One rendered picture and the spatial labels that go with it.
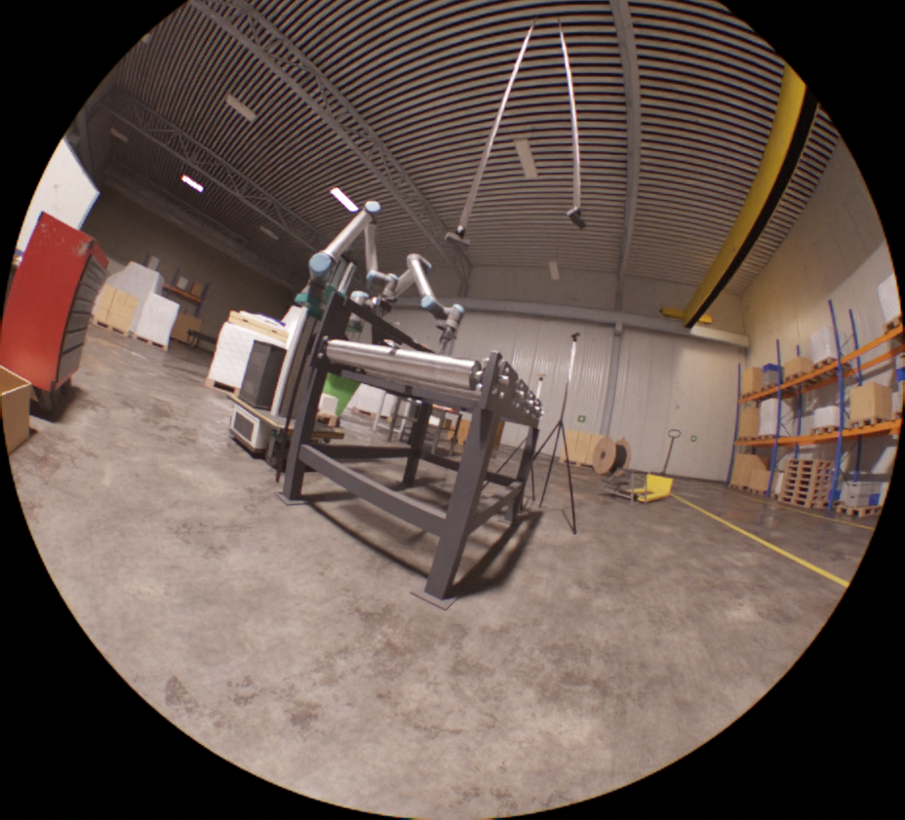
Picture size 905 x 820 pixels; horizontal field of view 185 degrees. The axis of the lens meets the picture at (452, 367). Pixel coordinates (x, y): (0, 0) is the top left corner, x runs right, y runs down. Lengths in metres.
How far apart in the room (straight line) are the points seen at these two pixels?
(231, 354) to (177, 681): 4.57
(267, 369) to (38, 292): 1.80
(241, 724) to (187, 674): 0.16
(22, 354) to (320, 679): 1.89
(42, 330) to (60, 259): 0.34
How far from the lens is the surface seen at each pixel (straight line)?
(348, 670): 0.85
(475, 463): 0.93
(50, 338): 1.93
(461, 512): 0.97
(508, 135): 9.16
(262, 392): 2.33
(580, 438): 8.73
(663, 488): 5.57
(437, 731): 0.79
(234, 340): 4.89
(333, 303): 1.54
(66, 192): 4.90
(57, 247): 1.96
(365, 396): 8.60
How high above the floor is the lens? 0.70
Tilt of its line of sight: 9 degrees up
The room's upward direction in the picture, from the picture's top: 14 degrees clockwise
